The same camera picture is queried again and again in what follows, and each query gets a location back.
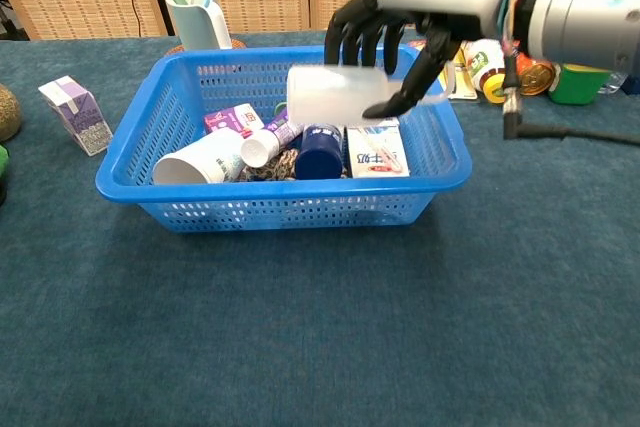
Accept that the translucent squeeze wash bottle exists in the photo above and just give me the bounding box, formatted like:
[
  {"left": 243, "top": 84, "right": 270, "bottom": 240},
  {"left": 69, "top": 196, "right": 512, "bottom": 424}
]
[{"left": 286, "top": 60, "right": 459, "bottom": 128}]

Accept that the white paper cup green print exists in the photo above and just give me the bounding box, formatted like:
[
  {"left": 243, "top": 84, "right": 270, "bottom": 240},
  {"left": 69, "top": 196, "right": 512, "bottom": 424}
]
[{"left": 152, "top": 127, "right": 246, "bottom": 186}]

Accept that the orange drink can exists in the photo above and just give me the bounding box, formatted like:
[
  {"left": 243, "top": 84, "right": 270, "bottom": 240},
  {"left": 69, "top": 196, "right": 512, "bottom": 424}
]
[{"left": 514, "top": 54, "right": 557, "bottom": 97}]

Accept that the blue plastic basket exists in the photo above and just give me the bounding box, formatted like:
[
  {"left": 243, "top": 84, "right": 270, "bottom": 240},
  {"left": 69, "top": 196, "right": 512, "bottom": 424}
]
[{"left": 94, "top": 42, "right": 474, "bottom": 234}]

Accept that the white bottle yellow cap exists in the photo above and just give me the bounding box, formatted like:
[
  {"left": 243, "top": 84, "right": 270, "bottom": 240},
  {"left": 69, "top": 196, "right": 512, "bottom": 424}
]
[{"left": 462, "top": 39, "right": 516, "bottom": 105}]

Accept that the razor in yellow package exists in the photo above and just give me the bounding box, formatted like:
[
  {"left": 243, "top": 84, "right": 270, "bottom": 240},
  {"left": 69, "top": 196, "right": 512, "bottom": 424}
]
[{"left": 407, "top": 39, "right": 479, "bottom": 101}]

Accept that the green container yellow lid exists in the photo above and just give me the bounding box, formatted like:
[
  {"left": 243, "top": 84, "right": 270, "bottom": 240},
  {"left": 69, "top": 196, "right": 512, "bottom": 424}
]
[{"left": 547, "top": 62, "right": 615, "bottom": 106}]

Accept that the white blue carton box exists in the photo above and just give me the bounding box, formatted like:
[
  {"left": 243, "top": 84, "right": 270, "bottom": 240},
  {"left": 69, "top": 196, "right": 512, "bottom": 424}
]
[{"left": 345, "top": 116, "right": 411, "bottom": 179}]

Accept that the clear water bottle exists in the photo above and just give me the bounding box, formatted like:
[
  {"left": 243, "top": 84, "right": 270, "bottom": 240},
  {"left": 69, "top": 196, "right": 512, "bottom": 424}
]
[{"left": 597, "top": 69, "right": 629, "bottom": 96}]

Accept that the blue white spray bottle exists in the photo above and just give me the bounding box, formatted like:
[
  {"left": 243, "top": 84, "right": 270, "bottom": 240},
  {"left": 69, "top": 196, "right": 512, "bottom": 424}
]
[{"left": 294, "top": 122, "right": 346, "bottom": 181}]

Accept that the purple tube white cap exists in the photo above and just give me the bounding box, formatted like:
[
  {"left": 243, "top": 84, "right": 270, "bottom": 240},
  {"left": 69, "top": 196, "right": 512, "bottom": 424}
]
[{"left": 239, "top": 109, "right": 305, "bottom": 168}]

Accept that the small purple white box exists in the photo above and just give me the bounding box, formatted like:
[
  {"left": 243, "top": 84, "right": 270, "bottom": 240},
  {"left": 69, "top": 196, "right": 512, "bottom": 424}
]
[{"left": 202, "top": 102, "right": 265, "bottom": 139}]

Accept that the pale blue toothbrush holder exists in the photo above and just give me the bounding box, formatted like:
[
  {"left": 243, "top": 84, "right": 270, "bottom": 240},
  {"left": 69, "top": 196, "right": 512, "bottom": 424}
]
[{"left": 165, "top": 0, "right": 234, "bottom": 52}]

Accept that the woven rattan coaster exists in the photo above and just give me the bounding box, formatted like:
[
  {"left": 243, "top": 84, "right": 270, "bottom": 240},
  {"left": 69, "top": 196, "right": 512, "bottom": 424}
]
[{"left": 164, "top": 36, "right": 247, "bottom": 57}]

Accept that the teal table cover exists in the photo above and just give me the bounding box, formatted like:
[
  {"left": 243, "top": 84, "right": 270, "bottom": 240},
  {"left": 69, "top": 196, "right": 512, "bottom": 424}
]
[{"left": 0, "top": 26, "right": 640, "bottom": 427}]

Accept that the purple white patterned carton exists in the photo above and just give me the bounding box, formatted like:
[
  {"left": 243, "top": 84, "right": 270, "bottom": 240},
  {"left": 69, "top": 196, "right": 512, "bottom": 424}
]
[{"left": 38, "top": 75, "right": 114, "bottom": 157}]

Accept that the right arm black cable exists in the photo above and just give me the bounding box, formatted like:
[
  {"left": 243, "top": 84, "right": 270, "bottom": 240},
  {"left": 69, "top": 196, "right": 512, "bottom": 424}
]
[{"left": 501, "top": 51, "right": 640, "bottom": 147}]

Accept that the braided rope bundle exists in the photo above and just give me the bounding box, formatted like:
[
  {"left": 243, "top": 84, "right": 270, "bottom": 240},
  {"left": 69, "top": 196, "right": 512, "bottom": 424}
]
[{"left": 237, "top": 149, "right": 351, "bottom": 182}]

